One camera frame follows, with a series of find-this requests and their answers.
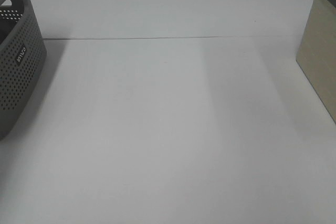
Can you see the grey perforated plastic basket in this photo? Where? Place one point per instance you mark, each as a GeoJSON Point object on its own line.
{"type": "Point", "coordinates": [23, 55]}

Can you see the beige bin with grey rim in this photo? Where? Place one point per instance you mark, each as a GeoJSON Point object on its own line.
{"type": "Point", "coordinates": [316, 54]}

